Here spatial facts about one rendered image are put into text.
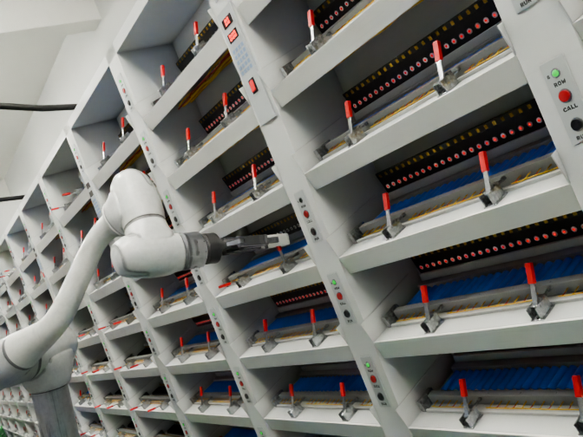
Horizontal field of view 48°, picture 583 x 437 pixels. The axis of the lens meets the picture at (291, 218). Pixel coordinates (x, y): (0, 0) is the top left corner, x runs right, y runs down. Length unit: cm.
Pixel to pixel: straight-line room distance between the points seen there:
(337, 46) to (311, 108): 27
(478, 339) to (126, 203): 84
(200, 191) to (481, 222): 117
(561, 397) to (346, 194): 62
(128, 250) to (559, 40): 96
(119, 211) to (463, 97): 85
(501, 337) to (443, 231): 21
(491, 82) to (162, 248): 81
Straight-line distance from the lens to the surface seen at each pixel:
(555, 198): 105
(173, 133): 215
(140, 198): 156
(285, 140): 148
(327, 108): 155
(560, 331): 114
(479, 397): 142
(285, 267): 166
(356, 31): 125
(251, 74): 153
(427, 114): 116
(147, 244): 149
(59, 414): 199
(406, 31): 143
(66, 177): 350
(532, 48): 101
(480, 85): 108
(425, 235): 124
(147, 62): 222
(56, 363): 194
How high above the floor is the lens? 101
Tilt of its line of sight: 2 degrees up
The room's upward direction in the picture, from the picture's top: 22 degrees counter-clockwise
